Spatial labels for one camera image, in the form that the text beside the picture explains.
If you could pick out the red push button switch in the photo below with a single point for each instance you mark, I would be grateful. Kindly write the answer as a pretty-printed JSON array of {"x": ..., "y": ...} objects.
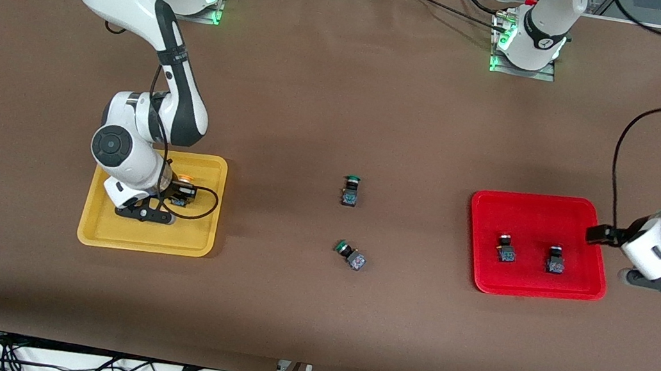
[
  {"x": 507, "y": 254},
  {"x": 555, "y": 264}
]

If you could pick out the yellow push button switch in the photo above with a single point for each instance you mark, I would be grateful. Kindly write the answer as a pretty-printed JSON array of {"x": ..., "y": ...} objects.
[{"x": 183, "y": 178}]

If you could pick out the green push button switch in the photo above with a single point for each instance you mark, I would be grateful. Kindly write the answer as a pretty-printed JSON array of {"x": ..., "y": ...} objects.
[
  {"x": 349, "y": 196},
  {"x": 355, "y": 260}
]

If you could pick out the brown table cover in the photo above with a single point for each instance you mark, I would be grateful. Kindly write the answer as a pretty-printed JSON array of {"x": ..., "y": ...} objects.
[{"x": 312, "y": 312}]

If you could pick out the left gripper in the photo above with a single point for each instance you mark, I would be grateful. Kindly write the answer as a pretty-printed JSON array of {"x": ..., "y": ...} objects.
[{"x": 631, "y": 231}]

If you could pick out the red plastic tray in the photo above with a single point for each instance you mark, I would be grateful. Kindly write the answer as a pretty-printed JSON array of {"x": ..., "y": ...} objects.
[{"x": 536, "y": 214}]

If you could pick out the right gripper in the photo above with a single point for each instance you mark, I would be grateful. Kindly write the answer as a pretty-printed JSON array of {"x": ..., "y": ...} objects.
[{"x": 175, "y": 192}]

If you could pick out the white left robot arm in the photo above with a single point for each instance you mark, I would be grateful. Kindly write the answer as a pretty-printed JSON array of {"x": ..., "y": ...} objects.
[{"x": 546, "y": 28}]

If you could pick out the yellow plastic tray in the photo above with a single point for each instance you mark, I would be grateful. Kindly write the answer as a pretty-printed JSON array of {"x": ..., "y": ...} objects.
[{"x": 194, "y": 237}]

